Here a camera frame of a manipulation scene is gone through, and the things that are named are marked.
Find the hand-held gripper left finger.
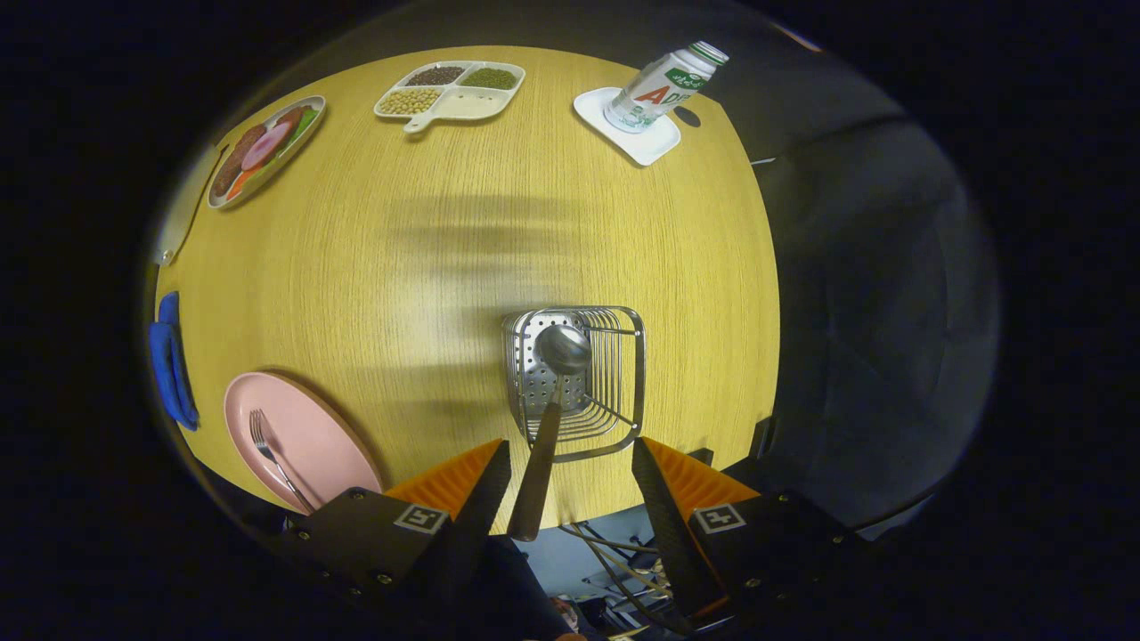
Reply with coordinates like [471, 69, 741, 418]
[285, 439, 513, 624]

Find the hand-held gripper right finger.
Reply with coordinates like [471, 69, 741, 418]
[631, 436, 856, 624]

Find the metal spoon wooden handle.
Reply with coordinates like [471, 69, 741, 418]
[508, 324, 593, 542]

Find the metal fork wooden handle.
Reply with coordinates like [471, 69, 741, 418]
[248, 409, 317, 515]

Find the pink plate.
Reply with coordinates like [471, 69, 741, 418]
[223, 371, 384, 515]

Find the blue towel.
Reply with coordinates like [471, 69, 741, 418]
[148, 291, 200, 432]

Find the white square coaster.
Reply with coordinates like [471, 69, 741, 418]
[573, 86, 682, 167]

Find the grey food plate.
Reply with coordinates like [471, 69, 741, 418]
[207, 95, 327, 211]

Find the white divided tray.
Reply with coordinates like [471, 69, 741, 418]
[373, 61, 526, 134]

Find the pile of yellow beans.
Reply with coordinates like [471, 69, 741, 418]
[378, 87, 442, 116]

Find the green lettuce leaf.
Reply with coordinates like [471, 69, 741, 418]
[285, 107, 320, 150]

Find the white toaster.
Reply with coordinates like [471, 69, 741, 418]
[151, 144, 222, 268]

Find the pink ham slice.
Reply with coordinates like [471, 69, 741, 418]
[240, 122, 295, 172]

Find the large brown steak piece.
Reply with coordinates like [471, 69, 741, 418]
[212, 125, 268, 199]

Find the white drink bottle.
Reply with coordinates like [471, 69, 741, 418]
[604, 41, 729, 134]

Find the metal wire basket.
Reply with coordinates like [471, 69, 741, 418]
[501, 306, 647, 464]

